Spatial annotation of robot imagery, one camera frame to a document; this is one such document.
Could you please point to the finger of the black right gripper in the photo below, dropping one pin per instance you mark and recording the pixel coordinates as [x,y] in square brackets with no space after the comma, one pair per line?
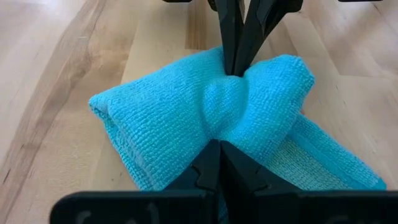
[230,31]
[258,18]

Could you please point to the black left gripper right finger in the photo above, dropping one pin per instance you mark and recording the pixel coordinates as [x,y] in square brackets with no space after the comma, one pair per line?
[242,174]

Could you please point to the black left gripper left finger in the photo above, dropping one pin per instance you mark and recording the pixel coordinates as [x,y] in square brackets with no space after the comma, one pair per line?
[202,171]

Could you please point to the blue microfiber towel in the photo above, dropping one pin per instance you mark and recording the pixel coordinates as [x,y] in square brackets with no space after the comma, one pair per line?
[171,118]

